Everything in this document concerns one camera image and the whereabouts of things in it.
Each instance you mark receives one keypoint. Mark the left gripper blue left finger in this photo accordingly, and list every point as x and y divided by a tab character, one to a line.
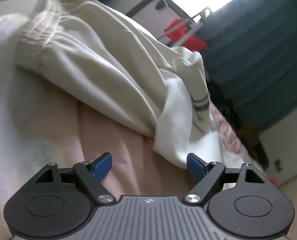
89	177

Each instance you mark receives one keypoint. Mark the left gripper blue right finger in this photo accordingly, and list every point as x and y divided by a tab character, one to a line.
209	178

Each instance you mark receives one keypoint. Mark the white zip-up jacket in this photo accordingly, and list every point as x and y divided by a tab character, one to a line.
114	65

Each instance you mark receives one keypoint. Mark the pile of dark clothes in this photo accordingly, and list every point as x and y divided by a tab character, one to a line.
235	137

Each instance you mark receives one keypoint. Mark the pastel tie-dye bed quilt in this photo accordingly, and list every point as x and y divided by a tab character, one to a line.
40	124

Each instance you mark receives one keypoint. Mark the teal curtain right panel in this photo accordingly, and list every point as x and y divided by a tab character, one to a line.
252	57

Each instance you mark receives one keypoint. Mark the red cloth on stand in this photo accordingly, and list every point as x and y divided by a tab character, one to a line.
193	44

